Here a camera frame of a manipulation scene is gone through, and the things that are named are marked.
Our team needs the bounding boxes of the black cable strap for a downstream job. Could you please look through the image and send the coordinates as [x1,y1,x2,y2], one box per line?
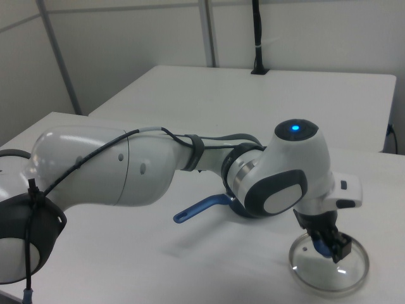
[184,134,206,172]

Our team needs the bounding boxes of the black pole with clamp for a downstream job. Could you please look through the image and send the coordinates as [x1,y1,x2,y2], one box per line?
[251,0,270,75]

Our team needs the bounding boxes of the grey partition frame post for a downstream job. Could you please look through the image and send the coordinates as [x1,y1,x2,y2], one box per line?
[35,0,84,115]
[198,0,220,68]

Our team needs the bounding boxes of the black saucepan with blue handle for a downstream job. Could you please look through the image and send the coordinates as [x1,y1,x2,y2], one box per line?
[173,193,270,224]

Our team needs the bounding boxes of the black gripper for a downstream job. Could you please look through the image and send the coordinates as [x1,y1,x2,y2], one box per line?
[293,209,352,264]

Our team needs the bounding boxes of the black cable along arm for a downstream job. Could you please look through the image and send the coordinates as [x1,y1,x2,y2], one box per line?
[0,126,268,304]

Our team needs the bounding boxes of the glass lid with blue knob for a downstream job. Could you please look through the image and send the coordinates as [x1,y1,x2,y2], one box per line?
[288,232,370,289]

